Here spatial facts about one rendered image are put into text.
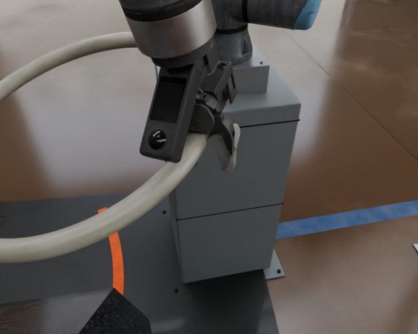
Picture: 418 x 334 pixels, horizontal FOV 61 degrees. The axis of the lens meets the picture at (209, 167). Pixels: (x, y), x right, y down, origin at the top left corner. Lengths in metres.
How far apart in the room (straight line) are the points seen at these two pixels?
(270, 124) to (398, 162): 1.47
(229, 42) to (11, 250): 0.79
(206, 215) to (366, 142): 1.52
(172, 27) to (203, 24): 0.03
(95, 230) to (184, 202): 0.79
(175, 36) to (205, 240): 1.09
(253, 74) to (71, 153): 1.56
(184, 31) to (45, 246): 0.29
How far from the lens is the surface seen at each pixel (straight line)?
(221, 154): 0.49
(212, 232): 1.36
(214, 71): 0.46
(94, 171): 2.20
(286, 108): 1.07
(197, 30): 0.38
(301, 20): 0.98
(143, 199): 0.43
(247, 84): 1.09
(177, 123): 0.40
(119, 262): 1.70
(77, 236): 0.44
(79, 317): 0.77
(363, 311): 1.67
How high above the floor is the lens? 1.38
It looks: 40 degrees down
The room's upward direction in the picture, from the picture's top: straight up
